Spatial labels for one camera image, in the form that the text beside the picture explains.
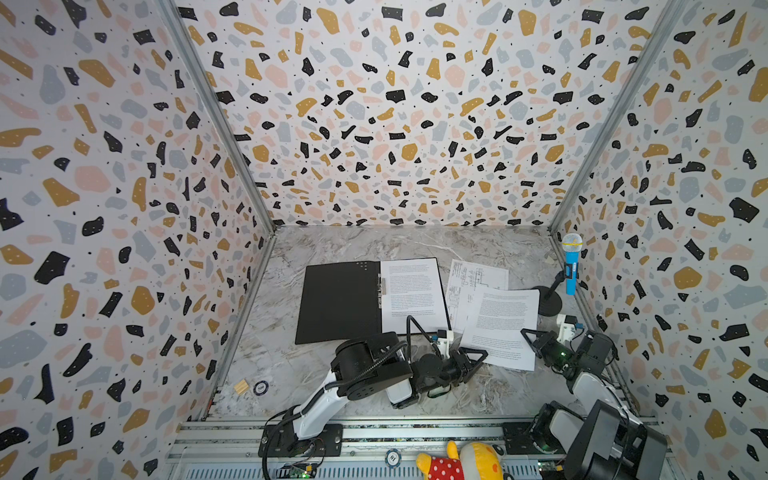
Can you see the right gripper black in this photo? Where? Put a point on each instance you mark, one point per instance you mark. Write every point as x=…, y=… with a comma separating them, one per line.
x=552, y=350

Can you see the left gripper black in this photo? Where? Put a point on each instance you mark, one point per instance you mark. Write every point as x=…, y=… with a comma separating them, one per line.
x=461, y=368

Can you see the orange folder black inside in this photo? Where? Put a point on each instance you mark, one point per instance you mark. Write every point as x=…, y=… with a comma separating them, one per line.
x=340, y=301

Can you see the printed paper sheet top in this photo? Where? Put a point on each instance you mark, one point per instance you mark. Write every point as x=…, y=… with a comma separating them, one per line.
x=412, y=287

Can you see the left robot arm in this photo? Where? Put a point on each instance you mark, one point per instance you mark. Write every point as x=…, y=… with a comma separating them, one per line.
x=360, y=369

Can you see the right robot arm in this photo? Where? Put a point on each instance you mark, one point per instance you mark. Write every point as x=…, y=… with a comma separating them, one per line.
x=607, y=441

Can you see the printed paper sheet bottom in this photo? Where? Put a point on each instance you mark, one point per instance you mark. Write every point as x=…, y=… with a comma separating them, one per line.
x=494, y=323

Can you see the yellow red plush toy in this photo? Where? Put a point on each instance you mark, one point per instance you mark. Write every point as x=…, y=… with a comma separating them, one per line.
x=474, y=460

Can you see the blue toy microphone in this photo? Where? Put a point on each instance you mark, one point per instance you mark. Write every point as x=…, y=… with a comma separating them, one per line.
x=572, y=244

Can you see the green circuit board left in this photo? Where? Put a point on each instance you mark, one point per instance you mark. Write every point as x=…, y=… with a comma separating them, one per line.
x=297, y=471

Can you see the small wooden block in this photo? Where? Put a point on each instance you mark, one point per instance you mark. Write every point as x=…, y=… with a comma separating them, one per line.
x=241, y=387

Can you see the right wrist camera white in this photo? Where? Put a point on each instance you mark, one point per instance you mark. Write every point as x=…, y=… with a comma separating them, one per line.
x=568, y=328

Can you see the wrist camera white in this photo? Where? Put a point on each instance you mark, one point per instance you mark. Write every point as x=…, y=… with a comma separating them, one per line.
x=444, y=339
x=568, y=328

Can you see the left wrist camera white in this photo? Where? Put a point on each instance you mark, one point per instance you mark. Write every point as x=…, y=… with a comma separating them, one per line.
x=444, y=339

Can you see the round badge on rail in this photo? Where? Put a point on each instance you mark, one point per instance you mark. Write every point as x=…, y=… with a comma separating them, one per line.
x=393, y=458

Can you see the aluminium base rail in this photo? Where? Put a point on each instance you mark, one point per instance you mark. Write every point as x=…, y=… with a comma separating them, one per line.
x=228, y=448

